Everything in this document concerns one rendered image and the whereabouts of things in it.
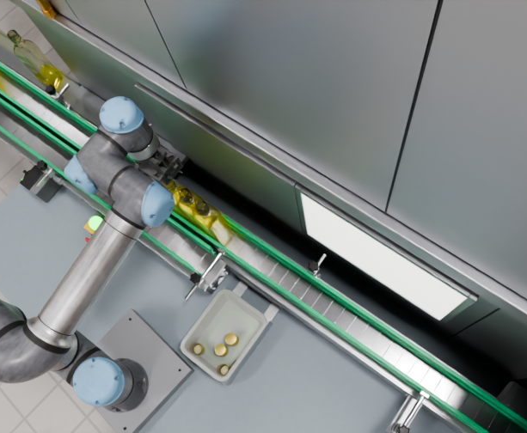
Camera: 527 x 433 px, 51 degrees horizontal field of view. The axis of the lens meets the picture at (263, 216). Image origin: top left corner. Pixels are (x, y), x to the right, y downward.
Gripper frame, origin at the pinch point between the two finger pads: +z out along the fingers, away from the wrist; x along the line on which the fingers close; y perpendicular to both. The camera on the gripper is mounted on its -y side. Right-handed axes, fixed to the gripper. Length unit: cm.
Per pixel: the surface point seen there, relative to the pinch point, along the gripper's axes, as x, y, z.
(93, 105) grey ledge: 12, -52, 29
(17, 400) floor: -100, -49, 118
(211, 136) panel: 11.9, 10.4, -13.4
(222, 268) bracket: -7.9, 18.1, 29.1
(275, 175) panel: 11.7, 28.5, -13.9
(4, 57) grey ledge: 9, -93, 29
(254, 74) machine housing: 15, 26, -48
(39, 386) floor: -90, -45, 118
